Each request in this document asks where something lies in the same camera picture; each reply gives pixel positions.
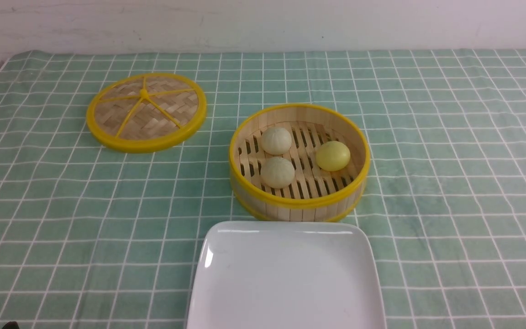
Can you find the yellow-rimmed bamboo steamer lid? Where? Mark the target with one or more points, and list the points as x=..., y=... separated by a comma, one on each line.
x=147, y=113

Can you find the white square plate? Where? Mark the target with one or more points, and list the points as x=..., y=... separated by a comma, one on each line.
x=283, y=275

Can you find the white steamed bun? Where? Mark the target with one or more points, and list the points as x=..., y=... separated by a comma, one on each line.
x=277, y=172
x=276, y=141

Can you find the yellow-rimmed bamboo steamer basket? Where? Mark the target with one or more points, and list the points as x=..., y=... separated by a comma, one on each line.
x=314, y=194

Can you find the yellow steamed bun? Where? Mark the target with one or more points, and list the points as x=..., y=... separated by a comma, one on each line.
x=333, y=156

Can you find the green checkered tablecloth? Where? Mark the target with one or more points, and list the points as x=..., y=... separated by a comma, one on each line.
x=92, y=238

